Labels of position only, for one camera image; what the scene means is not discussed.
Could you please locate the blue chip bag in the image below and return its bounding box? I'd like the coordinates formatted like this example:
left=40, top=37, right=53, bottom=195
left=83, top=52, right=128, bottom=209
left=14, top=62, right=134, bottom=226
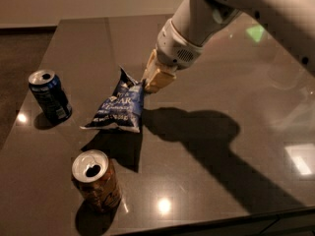
left=81, top=68, right=144, bottom=133

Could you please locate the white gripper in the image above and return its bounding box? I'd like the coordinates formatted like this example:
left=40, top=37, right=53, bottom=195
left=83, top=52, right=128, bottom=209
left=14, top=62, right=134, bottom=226
left=142, top=19, right=203, bottom=93

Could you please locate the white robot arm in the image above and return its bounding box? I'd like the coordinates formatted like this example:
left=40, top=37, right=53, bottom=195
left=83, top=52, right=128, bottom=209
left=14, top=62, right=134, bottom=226
left=143, top=0, right=315, bottom=93

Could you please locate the blue pepsi can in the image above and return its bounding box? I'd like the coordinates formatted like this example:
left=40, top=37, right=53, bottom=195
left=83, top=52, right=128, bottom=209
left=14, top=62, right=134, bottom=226
left=29, top=70, right=72, bottom=123

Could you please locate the orange soda can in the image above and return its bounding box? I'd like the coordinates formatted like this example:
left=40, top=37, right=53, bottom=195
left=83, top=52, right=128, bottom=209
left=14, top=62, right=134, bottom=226
left=72, top=149, right=121, bottom=213

